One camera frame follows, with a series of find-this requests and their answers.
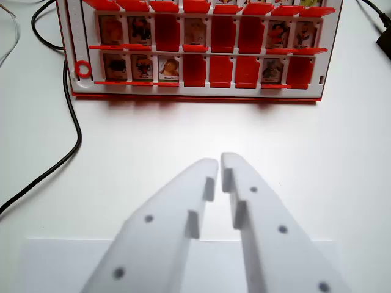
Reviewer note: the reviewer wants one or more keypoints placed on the red flap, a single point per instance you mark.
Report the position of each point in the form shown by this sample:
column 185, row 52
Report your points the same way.
column 279, row 50

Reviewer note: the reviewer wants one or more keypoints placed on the red and white game board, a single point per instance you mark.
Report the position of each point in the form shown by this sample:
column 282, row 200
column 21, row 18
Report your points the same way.
column 195, row 91

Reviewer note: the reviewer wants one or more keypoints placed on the black box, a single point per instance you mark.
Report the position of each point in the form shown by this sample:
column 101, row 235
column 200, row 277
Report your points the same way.
column 385, row 44

